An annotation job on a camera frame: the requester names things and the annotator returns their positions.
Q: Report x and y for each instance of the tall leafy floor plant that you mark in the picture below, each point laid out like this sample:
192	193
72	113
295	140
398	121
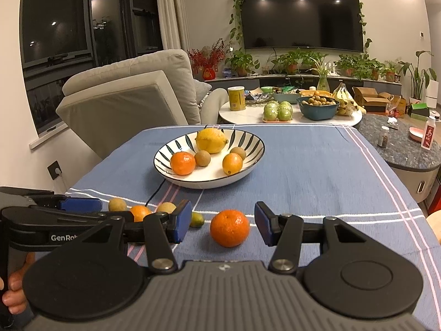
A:
418	76

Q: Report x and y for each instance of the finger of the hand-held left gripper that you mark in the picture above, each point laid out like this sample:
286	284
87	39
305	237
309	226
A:
120	215
81	204

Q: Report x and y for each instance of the wall-mounted television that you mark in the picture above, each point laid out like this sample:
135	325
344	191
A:
303	17

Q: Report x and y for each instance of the white curtain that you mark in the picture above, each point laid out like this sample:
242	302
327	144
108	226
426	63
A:
172	13

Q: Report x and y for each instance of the grey television console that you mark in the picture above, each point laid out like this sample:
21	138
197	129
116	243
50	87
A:
248	84

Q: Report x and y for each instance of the bunch of bananas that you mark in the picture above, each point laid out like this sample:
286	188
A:
341	94

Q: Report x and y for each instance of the small spice jar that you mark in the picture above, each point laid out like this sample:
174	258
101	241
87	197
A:
383	138

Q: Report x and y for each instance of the striped white ceramic bowl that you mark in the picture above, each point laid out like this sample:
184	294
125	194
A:
206	178

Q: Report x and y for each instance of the round wooden stool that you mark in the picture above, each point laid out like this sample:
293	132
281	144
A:
434	229

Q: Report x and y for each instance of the wall socket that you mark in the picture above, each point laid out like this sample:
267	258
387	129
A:
55	170

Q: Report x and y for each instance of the beige armchair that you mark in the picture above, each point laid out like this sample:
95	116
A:
113	107

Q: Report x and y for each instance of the golden kiwi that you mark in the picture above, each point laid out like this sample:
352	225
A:
165	208

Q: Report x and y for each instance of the white round coffee table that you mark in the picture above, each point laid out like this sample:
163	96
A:
248	115

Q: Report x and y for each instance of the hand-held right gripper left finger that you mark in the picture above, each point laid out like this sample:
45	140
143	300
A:
182	222

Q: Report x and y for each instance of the tray of wrapped candies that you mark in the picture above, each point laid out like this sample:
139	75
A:
256	96

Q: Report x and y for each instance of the red flower arrangement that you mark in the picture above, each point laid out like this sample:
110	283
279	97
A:
206	58

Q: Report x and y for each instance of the blue striped tablecloth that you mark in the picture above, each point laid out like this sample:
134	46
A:
327	186

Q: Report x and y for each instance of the brown kiwi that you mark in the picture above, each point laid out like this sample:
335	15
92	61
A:
117	205
202	158
238	153

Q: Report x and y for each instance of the pile of longans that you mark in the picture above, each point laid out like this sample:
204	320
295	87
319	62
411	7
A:
317	101

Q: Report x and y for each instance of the green oval kumquat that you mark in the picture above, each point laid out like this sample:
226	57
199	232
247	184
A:
197	220

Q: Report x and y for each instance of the white bottle red label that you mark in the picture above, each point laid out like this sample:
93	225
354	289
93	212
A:
429	134

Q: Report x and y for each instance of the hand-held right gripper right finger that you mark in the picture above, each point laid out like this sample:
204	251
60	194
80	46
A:
263	222

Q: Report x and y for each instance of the pink dish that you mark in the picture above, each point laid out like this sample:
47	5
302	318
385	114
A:
416	133

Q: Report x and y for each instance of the glass vase with plant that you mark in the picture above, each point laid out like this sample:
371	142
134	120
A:
323	84

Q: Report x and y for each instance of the person's left hand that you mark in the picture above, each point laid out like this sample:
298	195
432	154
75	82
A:
17	298

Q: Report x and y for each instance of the blue bowl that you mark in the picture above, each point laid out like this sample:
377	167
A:
317	112

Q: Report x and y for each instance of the small brown cardboard box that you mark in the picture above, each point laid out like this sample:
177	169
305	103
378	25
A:
399	105

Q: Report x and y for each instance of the green box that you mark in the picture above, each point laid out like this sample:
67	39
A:
419	109

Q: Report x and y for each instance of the pack of green apples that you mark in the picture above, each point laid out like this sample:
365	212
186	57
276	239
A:
277	112

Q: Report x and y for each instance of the white air purifier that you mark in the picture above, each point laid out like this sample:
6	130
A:
433	93

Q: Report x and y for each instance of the potted green plant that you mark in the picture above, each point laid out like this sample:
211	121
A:
243	62
391	72
373	69
293	62
348	65

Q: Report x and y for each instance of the teal dish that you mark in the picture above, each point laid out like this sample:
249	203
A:
286	98

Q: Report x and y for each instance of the small mandarin orange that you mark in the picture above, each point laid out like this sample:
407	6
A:
139	212
232	163

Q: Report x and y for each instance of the dark marble round table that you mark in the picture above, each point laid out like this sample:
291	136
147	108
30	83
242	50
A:
399	151

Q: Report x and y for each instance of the dark window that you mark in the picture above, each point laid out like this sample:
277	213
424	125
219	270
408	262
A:
55	24

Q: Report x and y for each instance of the large mandarin orange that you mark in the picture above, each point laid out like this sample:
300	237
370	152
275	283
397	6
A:
229	228

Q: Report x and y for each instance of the yellow lemon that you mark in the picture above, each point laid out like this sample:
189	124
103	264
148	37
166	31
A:
211	140

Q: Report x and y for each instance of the orange basket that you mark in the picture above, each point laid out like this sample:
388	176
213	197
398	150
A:
322	93

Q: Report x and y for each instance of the yellow can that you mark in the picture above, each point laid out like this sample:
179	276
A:
236	99

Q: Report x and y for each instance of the open cardboard box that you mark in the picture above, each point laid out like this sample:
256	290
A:
373	105

